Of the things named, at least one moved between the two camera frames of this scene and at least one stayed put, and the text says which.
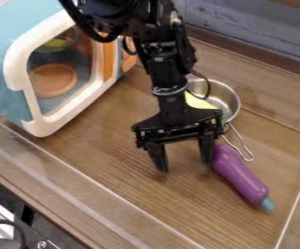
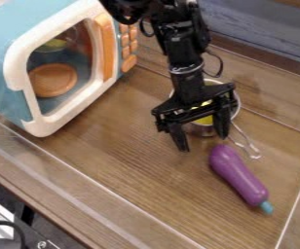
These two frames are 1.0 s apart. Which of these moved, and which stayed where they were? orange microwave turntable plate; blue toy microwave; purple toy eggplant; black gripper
Moved: black gripper
Stayed: purple toy eggplant; blue toy microwave; orange microwave turntable plate
